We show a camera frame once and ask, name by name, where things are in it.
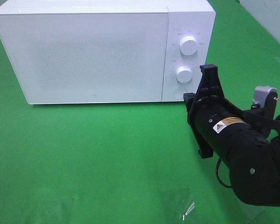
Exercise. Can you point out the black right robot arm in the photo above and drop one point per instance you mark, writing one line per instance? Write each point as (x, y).
(247, 142)

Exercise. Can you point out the white microwave door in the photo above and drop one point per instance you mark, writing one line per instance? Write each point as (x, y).
(87, 58)

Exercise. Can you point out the green table cloth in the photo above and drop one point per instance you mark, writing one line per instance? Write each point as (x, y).
(108, 164)

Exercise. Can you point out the upper white microwave knob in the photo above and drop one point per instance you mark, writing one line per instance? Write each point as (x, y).
(188, 45)

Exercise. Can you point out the white microwave oven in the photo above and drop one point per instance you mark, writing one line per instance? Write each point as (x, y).
(185, 17)

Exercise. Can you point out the white microwave knob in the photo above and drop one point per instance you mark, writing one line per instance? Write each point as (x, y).
(188, 45)
(184, 74)

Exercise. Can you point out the round white door button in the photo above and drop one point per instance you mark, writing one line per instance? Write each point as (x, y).
(179, 92)

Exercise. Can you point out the lower white microwave knob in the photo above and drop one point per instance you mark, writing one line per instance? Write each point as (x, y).
(184, 74)

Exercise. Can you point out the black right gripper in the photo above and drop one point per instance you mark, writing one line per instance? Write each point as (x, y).
(214, 120)

